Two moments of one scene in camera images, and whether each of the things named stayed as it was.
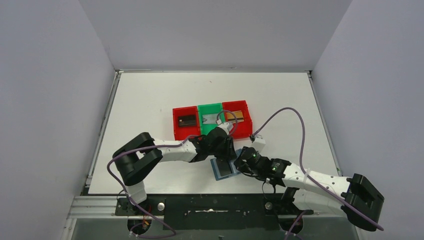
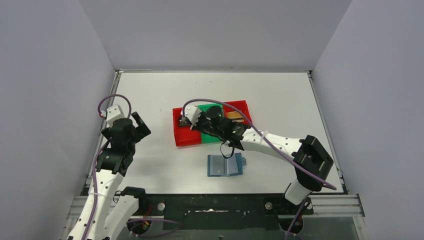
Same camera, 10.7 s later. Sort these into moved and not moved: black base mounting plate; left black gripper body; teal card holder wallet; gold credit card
Moved: teal card holder wallet; left black gripper body
Not moved: black base mounting plate; gold credit card
